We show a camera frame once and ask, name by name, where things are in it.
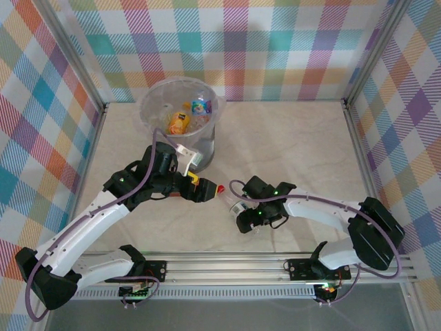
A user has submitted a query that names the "red cap red-white label bottle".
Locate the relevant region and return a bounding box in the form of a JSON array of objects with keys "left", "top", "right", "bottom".
[{"left": 216, "top": 185, "right": 252, "bottom": 218}]

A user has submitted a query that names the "orange juice bottle orange cap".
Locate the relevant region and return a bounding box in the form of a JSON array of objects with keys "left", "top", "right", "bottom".
[{"left": 167, "top": 101, "right": 192, "bottom": 135}]

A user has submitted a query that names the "blue cap blue label bottle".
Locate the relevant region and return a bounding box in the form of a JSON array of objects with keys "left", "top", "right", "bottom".
[{"left": 191, "top": 98, "right": 213, "bottom": 114}]

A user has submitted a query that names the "translucent plastic bin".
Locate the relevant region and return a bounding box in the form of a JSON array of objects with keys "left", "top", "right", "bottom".
[{"left": 139, "top": 77, "right": 227, "bottom": 172}]

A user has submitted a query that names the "right green circuit board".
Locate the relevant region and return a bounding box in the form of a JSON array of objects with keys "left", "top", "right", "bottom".
[{"left": 315, "top": 282, "right": 342, "bottom": 296}]

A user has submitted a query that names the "green circuit board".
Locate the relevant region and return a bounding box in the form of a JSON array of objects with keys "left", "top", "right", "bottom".
[
  {"left": 119, "top": 284, "right": 152, "bottom": 299},
  {"left": 315, "top": 282, "right": 342, "bottom": 296}
]

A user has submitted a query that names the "left green circuit board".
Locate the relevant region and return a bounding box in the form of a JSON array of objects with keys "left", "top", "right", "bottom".
[{"left": 119, "top": 284, "right": 152, "bottom": 299}]

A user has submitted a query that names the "plaid fabric backdrop panel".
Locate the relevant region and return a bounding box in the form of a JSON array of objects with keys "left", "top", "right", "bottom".
[
  {"left": 51, "top": 0, "right": 397, "bottom": 103},
  {"left": 0, "top": 0, "right": 104, "bottom": 325},
  {"left": 351, "top": 0, "right": 441, "bottom": 287}
]

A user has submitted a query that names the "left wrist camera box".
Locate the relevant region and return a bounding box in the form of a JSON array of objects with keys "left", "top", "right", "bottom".
[{"left": 175, "top": 144, "right": 204, "bottom": 177}]

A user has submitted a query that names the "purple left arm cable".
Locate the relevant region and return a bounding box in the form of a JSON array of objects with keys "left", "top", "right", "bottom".
[{"left": 26, "top": 128, "right": 180, "bottom": 323}]

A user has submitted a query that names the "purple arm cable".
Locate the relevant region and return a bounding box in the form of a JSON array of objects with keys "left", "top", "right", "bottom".
[
  {"left": 229, "top": 178, "right": 404, "bottom": 304},
  {"left": 26, "top": 128, "right": 180, "bottom": 323}
]

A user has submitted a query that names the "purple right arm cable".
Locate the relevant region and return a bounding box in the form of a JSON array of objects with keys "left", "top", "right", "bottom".
[{"left": 229, "top": 178, "right": 404, "bottom": 304}]

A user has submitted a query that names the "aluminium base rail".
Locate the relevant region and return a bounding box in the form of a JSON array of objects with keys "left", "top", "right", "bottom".
[{"left": 74, "top": 251, "right": 414, "bottom": 287}]

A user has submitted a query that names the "aluminium side frame rail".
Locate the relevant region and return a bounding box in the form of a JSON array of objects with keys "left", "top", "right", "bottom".
[
  {"left": 60, "top": 103, "right": 110, "bottom": 258},
  {"left": 340, "top": 101, "right": 397, "bottom": 254}
]

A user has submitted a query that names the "slotted grey cable duct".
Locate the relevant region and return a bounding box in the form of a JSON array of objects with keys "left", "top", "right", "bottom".
[{"left": 54, "top": 288, "right": 316, "bottom": 300}]

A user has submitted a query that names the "aluminium frame post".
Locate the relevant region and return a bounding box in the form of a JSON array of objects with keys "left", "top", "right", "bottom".
[
  {"left": 32, "top": 0, "right": 110, "bottom": 113},
  {"left": 342, "top": 0, "right": 414, "bottom": 106}
]

